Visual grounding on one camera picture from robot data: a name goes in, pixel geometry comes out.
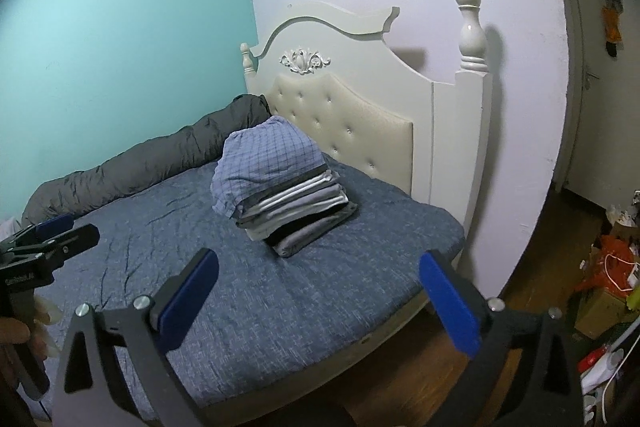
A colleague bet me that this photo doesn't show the blue plaid boxer shorts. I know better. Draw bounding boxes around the blue plaid boxer shorts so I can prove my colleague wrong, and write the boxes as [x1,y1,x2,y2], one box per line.
[210,116,326,218]

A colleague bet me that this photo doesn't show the stack of folded clothes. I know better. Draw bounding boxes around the stack of folded clothes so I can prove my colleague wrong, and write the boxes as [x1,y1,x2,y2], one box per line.
[231,165,358,258]

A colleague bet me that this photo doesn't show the person's left hand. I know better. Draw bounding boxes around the person's left hand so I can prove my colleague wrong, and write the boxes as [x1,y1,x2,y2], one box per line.
[0,315,49,390]

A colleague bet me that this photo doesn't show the light grey pillow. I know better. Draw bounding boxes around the light grey pillow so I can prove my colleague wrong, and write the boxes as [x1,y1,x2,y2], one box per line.
[0,217,22,241]

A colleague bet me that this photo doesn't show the clutter pile on floor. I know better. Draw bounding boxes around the clutter pile on floor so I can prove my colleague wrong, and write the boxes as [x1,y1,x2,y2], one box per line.
[574,194,639,426]

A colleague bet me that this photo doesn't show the blue patterned bed sheet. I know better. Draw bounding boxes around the blue patterned bed sheet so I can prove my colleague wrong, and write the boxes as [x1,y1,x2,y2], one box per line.
[42,164,464,426]

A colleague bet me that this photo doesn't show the dark grey rolled duvet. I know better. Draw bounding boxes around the dark grey rolled duvet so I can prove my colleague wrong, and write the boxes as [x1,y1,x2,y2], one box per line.
[21,94,271,227]

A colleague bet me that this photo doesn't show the cream tufted headboard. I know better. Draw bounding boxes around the cream tufted headboard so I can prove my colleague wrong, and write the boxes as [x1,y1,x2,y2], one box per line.
[238,0,496,253]

